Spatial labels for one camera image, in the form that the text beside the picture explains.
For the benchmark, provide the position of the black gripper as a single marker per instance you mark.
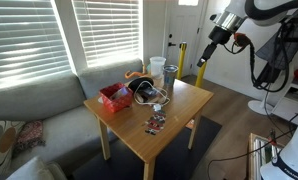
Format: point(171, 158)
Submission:
point(220, 35)

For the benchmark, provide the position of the white Franka robot base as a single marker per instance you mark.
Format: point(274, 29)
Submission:
point(292, 156)

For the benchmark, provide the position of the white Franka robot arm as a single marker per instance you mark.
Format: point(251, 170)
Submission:
point(272, 10)

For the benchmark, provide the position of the silver metal cup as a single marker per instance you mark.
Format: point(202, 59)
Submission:
point(170, 76)

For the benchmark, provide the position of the translucent white plastic cup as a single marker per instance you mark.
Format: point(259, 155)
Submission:
point(157, 66)

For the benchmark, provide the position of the white entrance door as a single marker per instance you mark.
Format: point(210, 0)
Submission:
point(185, 23)

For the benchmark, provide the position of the black hanging garment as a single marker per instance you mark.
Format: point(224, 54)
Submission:
point(279, 46)

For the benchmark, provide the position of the white round stand base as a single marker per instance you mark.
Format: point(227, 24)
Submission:
point(259, 108)

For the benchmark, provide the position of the black oval zip case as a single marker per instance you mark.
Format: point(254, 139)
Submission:
point(140, 83)

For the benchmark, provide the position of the orange printed paper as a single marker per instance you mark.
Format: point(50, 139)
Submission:
point(190, 124)

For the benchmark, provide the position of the white charger plug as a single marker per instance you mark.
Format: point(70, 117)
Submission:
point(157, 107)

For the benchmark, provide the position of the white shelf unit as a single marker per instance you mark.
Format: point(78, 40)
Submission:
point(294, 100)

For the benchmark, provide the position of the narrow white window blind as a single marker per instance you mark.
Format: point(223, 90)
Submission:
point(109, 30)

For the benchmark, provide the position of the red woven basket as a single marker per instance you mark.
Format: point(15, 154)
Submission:
point(117, 96)

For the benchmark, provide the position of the light wooden side table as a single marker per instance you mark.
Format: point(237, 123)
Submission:
point(135, 130)

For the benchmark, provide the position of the dark blue floor rug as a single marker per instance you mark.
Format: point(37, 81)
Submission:
point(175, 160)

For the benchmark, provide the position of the grey sofa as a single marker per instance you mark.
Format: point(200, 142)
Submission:
point(39, 96)

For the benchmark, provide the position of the wide white window blind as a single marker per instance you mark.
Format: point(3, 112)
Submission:
point(25, 40)

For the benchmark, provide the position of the red patterned cloth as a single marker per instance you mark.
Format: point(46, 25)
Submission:
point(29, 135)

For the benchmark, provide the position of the white cushion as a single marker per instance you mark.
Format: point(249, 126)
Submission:
point(35, 170)

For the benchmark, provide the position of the brown circle patterned cushion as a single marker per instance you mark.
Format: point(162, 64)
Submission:
point(0, 143)

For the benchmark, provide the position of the yellow post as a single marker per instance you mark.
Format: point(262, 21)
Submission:
point(182, 60)
point(201, 75)

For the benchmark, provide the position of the wooden box frame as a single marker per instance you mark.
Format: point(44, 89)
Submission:
point(257, 156)

